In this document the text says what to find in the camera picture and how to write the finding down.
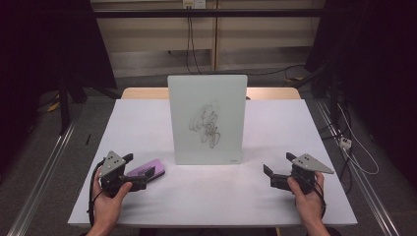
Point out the person's right hand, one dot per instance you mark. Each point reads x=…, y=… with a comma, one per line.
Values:
x=309, y=205

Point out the black metal stand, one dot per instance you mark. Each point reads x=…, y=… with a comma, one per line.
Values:
x=64, y=105
x=333, y=95

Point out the white table cover sheet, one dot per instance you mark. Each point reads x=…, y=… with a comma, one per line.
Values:
x=164, y=203

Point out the upright white glass board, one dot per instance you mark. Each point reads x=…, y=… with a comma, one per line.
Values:
x=206, y=98

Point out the white wall socket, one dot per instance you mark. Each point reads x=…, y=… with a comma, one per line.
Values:
x=194, y=3

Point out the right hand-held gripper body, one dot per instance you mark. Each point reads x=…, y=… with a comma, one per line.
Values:
x=303, y=173

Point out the white power adapter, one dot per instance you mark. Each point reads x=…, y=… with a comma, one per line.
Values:
x=345, y=143

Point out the aluminium floor rail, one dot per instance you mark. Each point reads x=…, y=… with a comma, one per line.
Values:
x=364, y=183
x=39, y=183

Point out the person's left hand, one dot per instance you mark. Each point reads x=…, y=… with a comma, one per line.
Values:
x=106, y=208

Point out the purple board eraser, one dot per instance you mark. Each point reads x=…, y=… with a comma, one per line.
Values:
x=157, y=168

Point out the small black pen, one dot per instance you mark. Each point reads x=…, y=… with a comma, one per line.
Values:
x=88, y=139

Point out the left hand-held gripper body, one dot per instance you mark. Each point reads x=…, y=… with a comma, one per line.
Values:
x=111, y=170

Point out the black horizontal metal bar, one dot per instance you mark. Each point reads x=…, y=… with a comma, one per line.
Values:
x=209, y=13

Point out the black curtain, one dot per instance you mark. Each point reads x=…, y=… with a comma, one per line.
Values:
x=377, y=65
x=42, y=49

